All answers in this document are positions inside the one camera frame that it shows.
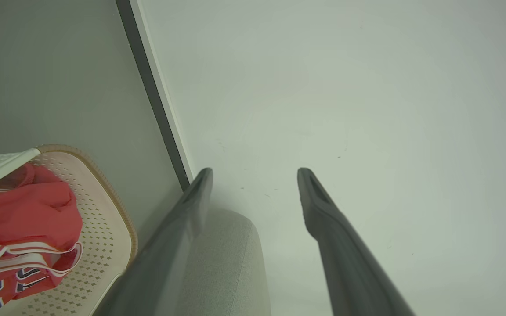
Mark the white and black baseboard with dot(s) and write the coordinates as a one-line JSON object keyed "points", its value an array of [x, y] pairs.
{"points": [[149, 83]]}

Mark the red and white jersey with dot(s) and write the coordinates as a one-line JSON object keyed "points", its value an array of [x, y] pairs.
{"points": [[24, 219]]}

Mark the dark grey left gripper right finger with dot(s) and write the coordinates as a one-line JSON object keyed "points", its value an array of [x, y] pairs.
{"points": [[345, 263]]}

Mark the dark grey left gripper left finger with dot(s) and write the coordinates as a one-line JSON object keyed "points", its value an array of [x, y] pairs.
{"points": [[169, 245]]}

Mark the cream perforated laundry basket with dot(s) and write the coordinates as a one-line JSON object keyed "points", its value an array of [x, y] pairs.
{"points": [[103, 228]]}

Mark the grey fabric sofa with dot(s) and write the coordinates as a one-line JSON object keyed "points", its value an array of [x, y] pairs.
{"points": [[231, 272]]}

